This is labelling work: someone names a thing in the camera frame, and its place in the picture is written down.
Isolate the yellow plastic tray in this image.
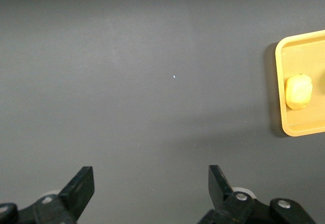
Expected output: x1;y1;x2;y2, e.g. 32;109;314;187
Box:
275;29;325;137

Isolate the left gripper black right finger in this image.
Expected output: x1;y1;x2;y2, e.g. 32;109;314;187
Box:
197;165;317;224

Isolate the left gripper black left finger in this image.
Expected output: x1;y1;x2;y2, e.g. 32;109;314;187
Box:
0;166;95;224

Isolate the dark grey table mat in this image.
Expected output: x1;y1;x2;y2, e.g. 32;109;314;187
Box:
0;0;325;224

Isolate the yellow potato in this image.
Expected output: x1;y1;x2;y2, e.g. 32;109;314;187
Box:
284;73;313;111

